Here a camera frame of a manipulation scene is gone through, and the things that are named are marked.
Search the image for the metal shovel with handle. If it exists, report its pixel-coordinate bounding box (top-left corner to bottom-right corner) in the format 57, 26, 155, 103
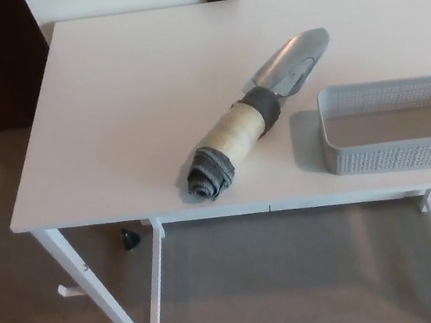
161, 26, 351, 206

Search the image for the grey perforated plastic basket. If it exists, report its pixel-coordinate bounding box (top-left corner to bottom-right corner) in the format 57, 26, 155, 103
314, 72, 431, 185

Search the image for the black caster wheel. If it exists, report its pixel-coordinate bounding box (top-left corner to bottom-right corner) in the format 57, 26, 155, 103
119, 226, 144, 253

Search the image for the white desk with metal frame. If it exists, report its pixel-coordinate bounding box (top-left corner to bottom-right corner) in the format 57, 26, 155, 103
0, 0, 431, 323

